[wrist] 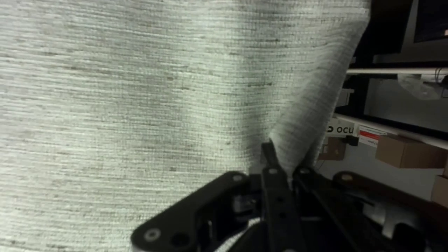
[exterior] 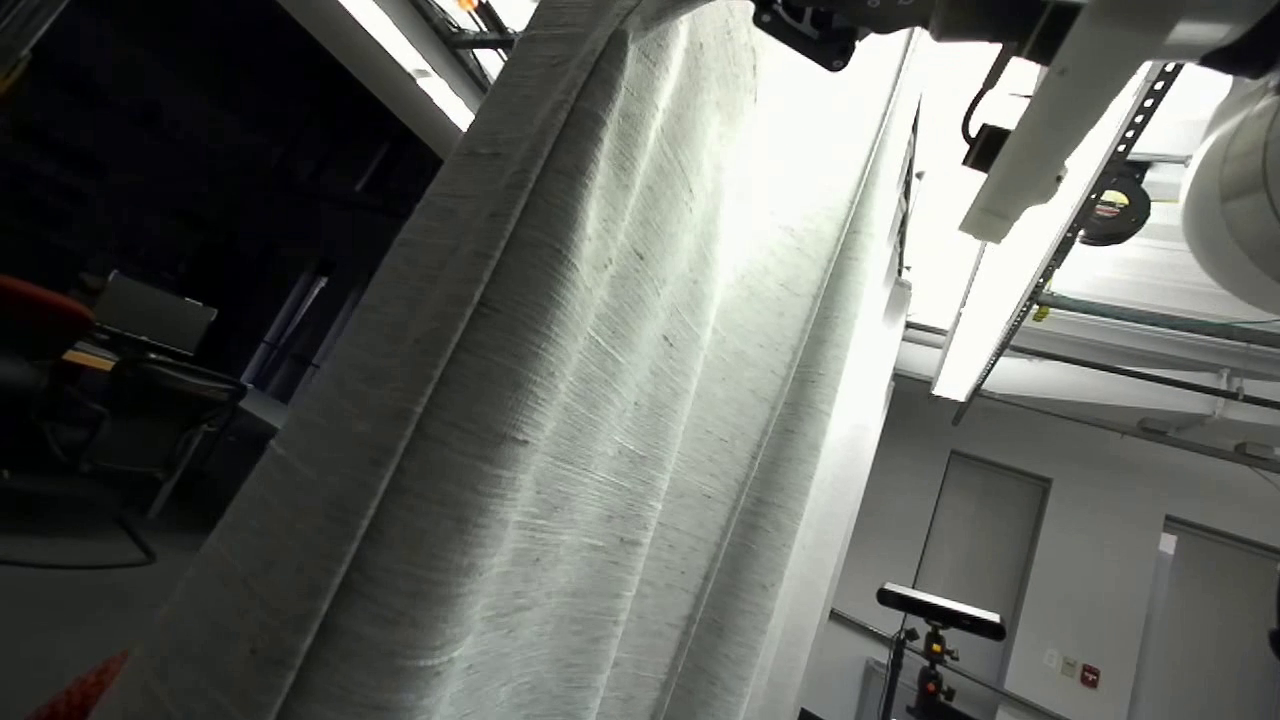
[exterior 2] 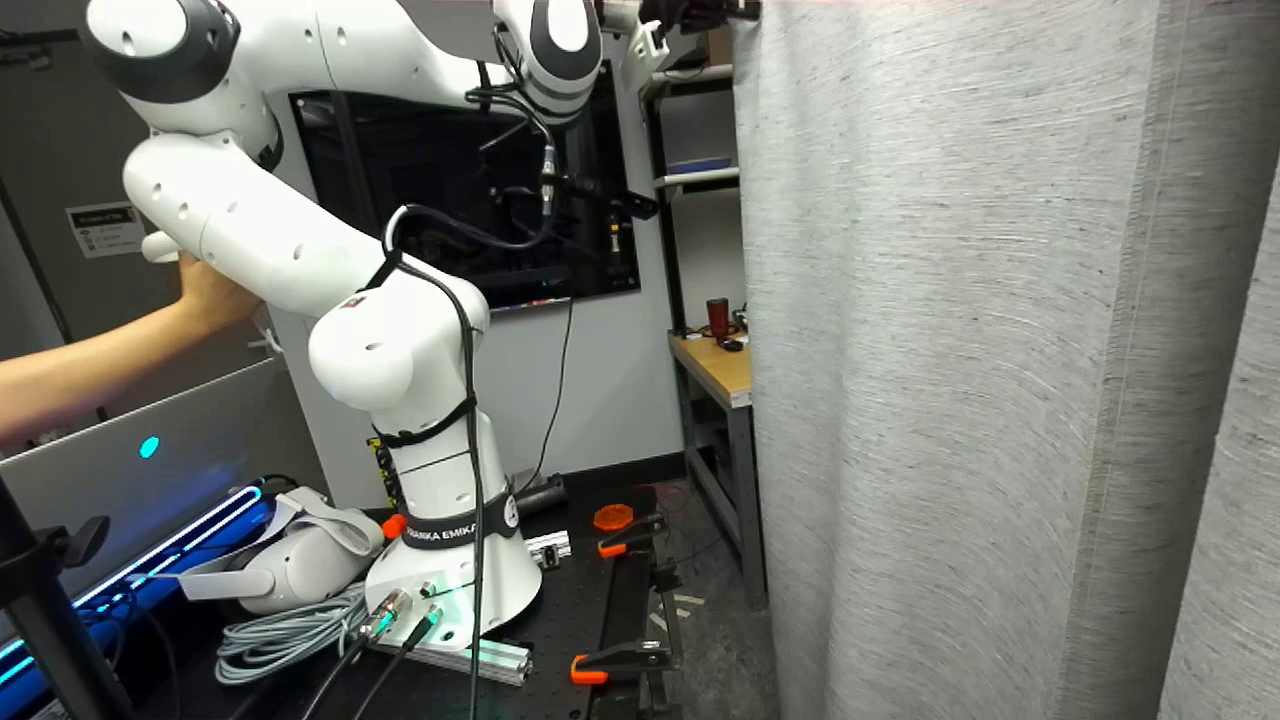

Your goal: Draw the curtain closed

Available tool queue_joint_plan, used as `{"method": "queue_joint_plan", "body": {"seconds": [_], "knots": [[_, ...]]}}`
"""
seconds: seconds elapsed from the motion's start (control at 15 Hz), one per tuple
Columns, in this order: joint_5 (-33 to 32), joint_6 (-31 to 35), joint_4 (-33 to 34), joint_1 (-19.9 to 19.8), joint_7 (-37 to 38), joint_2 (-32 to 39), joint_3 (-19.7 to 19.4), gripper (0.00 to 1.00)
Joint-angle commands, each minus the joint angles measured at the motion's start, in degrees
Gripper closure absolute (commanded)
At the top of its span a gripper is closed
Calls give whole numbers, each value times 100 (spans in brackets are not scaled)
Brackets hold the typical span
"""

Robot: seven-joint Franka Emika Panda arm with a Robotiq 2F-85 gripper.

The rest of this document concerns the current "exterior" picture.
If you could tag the small white door sign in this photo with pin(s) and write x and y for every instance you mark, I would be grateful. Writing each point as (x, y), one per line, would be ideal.
(1170, 547)

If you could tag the small red wall sign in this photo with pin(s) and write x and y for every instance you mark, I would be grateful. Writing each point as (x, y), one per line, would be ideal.
(1088, 675)

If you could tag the red black camera tripod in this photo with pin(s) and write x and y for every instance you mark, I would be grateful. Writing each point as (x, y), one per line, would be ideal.
(933, 683)

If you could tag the white ceiling light panel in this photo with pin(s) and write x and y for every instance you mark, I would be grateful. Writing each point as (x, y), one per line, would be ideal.
(1034, 227)

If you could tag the black ceiling crossbar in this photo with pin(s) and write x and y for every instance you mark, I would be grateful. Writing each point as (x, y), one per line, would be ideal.
(482, 42)

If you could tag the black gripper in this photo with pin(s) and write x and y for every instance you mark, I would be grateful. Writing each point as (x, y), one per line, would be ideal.
(805, 31)

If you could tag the long ceiling light strip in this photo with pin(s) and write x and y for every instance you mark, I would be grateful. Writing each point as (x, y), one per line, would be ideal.
(413, 60)

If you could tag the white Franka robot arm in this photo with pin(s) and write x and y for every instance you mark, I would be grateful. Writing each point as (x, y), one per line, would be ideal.
(1242, 187)

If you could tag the red office chair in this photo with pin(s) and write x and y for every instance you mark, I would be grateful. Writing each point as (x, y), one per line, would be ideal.
(41, 311)

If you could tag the grey door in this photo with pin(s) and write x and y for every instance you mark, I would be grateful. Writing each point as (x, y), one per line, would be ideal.
(1220, 626)
(994, 562)

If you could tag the grey white curtain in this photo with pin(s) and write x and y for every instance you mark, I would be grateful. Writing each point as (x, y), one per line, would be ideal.
(573, 400)

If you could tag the grey ceiling pipe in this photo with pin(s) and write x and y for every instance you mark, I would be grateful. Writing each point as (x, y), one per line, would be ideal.
(1161, 320)

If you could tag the black perforated ceiling rail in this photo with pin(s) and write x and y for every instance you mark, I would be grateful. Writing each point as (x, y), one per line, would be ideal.
(1115, 173)

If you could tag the dark desk monitor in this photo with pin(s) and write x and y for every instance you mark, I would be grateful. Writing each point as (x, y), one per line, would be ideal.
(153, 313)

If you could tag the black stereo camera bar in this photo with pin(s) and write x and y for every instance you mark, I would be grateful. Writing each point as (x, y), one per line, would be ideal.
(941, 611)

